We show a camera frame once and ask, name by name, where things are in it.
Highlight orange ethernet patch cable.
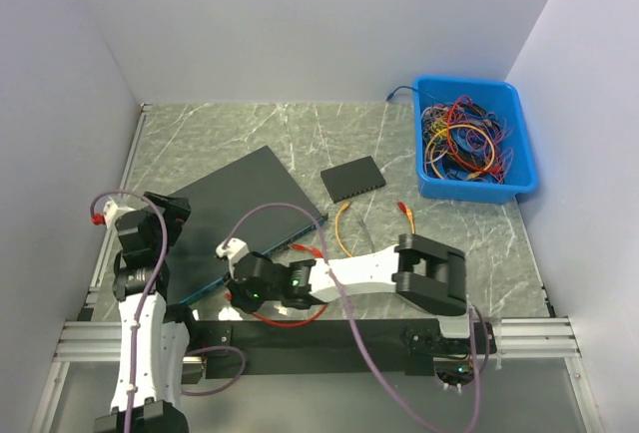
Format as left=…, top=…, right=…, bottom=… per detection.
left=333, top=201, right=417, bottom=258

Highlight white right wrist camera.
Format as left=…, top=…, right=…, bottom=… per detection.
left=216, top=237, right=250, bottom=261

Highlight small black network switch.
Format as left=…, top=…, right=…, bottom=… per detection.
left=320, top=156, right=386, bottom=204

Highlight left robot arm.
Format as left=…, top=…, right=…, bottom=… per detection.
left=90, top=190, right=201, bottom=432

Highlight tangled coloured wires bundle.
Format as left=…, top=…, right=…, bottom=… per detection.
left=420, top=95, right=515, bottom=185

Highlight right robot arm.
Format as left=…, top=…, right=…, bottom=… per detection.
left=216, top=233, right=474, bottom=352

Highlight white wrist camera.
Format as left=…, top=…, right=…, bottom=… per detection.
left=91, top=197, right=134, bottom=228
left=216, top=237, right=250, bottom=261

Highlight red ethernet patch cable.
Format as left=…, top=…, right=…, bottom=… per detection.
left=224, top=242, right=328, bottom=328

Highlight blue plastic bin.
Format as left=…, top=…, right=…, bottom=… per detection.
left=410, top=76, right=538, bottom=204

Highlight blue cable behind bin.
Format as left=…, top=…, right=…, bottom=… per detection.
left=386, top=85, right=419, bottom=102

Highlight aluminium frame rail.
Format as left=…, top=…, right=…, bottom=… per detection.
left=53, top=318, right=581, bottom=363

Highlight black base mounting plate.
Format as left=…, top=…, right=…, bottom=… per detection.
left=187, top=318, right=497, bottom=384

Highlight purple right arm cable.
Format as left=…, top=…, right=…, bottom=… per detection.
left=224, top=203, right=493, bottom=433

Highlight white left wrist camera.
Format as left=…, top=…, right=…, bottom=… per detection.
left=91, top=197, right=134, bottom=228

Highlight large black network switch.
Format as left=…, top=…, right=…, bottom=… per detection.
left=166, top=146, right=327, bottom=305

